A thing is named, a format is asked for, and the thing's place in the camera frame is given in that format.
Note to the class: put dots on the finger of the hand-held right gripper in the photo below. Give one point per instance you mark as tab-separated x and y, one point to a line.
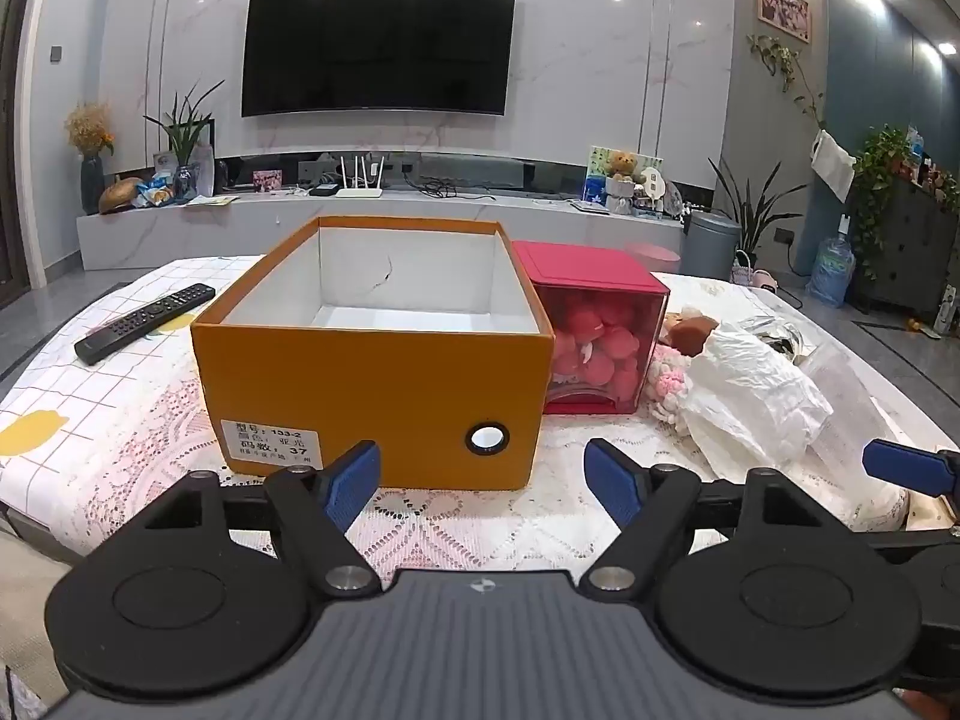
900	463
937	544

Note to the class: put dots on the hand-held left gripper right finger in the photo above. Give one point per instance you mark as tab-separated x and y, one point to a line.
615	484

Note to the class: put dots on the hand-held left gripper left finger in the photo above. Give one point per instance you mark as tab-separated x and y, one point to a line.
349	484

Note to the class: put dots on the clear plastic bag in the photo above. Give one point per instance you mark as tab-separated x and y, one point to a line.
851	390

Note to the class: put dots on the orange cardboard box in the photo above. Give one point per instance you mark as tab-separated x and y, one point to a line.
300	382

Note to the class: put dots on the pink crochet plush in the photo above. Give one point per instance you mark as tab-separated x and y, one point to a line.
667	382

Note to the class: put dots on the white plastic bag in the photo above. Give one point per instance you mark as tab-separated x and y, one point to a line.
750	397

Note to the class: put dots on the brown plush toy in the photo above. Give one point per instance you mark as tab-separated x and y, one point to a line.
694	330

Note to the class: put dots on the white lace tablecloth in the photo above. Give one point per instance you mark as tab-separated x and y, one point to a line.
487	465

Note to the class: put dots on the pile of pink balls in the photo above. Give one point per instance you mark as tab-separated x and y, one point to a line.
600	337

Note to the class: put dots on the blue water bottle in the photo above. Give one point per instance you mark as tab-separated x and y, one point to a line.
831	274

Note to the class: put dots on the dark grey cabinet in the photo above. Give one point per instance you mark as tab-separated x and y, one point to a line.
915	255

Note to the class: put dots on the red box with clear front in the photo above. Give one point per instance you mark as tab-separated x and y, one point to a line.
577	266

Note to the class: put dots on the small pink object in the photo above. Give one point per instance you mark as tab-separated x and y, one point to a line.
765	280

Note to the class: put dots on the pink trash bin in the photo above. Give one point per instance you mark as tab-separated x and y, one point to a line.
652	255

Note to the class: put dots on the small white basket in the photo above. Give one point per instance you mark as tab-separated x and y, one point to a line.
744	268

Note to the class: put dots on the grey trash bin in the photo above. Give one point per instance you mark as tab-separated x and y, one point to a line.
712	247

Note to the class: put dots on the black remote control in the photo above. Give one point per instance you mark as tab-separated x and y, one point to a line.
142	322

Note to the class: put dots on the white marble television cabinet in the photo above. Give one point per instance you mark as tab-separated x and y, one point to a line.
225	232

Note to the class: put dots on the long-leaved potted plant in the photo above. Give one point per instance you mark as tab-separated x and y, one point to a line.
750	217

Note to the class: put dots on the white router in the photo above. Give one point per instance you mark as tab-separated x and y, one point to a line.
360	191

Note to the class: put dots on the blue patterned box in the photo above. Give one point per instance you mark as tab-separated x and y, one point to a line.
595	191

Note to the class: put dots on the green ivy plant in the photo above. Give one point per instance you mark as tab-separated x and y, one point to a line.
881	165

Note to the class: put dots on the white round fan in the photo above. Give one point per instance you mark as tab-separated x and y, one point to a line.
654	184

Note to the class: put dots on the white hanging bag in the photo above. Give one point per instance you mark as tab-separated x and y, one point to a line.
834	165

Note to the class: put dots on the pink card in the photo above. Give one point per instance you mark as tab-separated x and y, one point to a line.
267	181

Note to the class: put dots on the small teddy bear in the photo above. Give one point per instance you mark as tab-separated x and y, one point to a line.
621	165

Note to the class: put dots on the green picture card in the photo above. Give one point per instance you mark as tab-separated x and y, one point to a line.
596	157

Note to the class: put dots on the blue snack packets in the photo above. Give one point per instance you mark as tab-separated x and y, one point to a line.
156	191

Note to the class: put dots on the brown bread loaf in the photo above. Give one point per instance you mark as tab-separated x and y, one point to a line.
118	195

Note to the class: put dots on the green plant in glass vase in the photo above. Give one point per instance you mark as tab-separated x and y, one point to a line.
184	127

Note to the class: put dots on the hanging vine plant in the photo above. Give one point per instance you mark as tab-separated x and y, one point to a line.
784	64

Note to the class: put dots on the dried flowers in dark vase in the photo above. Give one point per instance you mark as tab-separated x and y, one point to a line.
90	127

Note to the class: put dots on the black wall television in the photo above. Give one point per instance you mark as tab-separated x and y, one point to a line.
379	41

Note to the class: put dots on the framed wall picture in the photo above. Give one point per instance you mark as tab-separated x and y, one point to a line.
784	9

